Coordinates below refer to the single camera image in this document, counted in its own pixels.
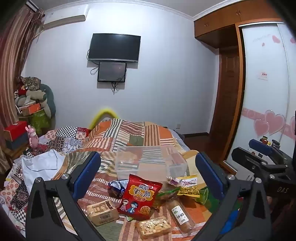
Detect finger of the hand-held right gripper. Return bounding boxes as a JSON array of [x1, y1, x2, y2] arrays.
[[232, 148, 287, 173], [248, 138, 275, 156]]

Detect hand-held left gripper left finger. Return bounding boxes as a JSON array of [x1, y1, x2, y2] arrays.
[[25, 151, 107, 241]]

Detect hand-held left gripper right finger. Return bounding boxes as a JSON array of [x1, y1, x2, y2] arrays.
[[190, 152, 272, 241]]

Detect yellow crispy snack packet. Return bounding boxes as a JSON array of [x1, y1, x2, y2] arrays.
[[177, 175, 200, 198]]

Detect blue white snack bag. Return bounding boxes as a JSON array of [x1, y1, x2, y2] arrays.
[[109, 179, 129, 198]]

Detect brown biscuit packet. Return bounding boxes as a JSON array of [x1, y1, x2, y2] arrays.
[[86, 200, 120, 226]]

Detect clear green-edged biscuit packet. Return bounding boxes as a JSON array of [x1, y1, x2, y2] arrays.
[[153, 185, 185, 209]]

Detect tan cake roll packet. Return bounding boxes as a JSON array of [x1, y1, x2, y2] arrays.
[[166, 199, 199, 233]]

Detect red snack bag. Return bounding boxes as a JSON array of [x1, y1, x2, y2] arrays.
[[117, 174, 163, 222]]

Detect clear plastic container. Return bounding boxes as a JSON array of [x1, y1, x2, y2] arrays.
[[116, 145, 188, 182]]

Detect nut brittle packet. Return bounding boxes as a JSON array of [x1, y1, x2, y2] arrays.
[[136, 217, 172, 240]]

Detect green plastic cup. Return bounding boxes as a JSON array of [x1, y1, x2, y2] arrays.
[[196, 187, 210, 205]]

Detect checkered patchwork blanket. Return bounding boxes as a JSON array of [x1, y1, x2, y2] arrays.
[[0, 126, 92, 232]]

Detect white cloth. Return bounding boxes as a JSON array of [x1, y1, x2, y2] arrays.
[[22, 149, 66, 194]]

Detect yellow hoop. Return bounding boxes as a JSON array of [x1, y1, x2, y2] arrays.
[[89, 108, 122, 130]]

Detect brown wooden door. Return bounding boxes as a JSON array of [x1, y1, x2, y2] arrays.
[[209, 47, 241, 139]]

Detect striped patchwork quilt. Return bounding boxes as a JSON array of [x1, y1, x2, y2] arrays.
[[51, 118, 232, 241]]

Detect pink plush rabbit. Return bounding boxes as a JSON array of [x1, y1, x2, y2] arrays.
[[25, 125, 40, 149]]

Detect green patterned bag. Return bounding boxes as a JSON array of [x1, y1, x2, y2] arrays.
[[29, 109, 51, 136]]

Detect dark blue box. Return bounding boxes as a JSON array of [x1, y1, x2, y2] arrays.
[[6, 137, 29, 150]]

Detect red box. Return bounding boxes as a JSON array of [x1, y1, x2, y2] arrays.
[[3, 120, 30, 142]]

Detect grey plush toy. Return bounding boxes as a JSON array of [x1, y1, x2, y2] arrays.
[[25, 83, 56, 118]]

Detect orange box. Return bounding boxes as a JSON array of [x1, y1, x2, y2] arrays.
[[18, 103, 41, 116]]

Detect wooden wardrobe white sliding doors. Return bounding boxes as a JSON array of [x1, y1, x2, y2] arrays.
[[194, 0, 296, 174]]

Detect floral patterned cloth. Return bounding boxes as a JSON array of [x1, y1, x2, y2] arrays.
[[20, 76, 42, 91]]

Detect brown striped curtain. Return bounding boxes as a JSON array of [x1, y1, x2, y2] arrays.
[[0, 5, 44, 130]]

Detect white air conditioner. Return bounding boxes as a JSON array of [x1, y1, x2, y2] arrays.
[[43, 5, 89, 30]]

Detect small black wall monitor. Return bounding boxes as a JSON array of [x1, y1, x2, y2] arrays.
[[97, 61, 127, 83]]

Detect black wall television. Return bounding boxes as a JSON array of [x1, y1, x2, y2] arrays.
[[87, 33, 141, 63]]

